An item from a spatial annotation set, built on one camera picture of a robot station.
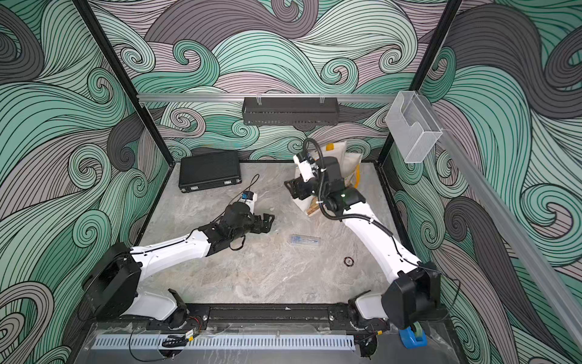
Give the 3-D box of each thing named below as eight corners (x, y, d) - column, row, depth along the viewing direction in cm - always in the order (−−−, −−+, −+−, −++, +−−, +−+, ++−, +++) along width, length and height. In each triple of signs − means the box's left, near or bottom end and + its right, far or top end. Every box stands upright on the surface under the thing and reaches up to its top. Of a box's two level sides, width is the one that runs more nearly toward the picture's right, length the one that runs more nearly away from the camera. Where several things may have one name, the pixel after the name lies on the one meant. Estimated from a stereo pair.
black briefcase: (180, 197, 107) (176, 190, 103) (184, 163, 122) (180, 156, 118) (242, 186, 111) (240, 179, 107) (238, 155, 127) (236, 147, 123)
